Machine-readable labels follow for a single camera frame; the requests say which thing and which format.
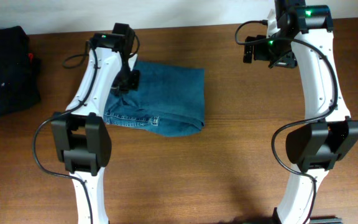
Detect black cable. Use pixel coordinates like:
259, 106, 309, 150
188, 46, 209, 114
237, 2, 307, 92
32, 30, 141, 224
234, 19, 340, 224

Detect black folded garment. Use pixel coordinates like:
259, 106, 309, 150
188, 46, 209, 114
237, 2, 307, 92
0, 26, 41, 116

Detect left black cable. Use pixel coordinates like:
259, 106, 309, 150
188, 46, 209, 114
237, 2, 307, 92
32, 30, 141, 224

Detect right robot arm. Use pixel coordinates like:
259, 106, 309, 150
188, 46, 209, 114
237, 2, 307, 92
241, 0, 358, 224

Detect blue denim jeans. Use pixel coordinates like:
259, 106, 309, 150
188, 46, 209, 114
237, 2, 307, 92
103, 61, 205, 137

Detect right black cable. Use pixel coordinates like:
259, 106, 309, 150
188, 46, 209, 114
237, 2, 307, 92
234, 19, 340, 224

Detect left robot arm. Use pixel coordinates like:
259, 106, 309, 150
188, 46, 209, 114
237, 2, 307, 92
51, 23, 140, 223

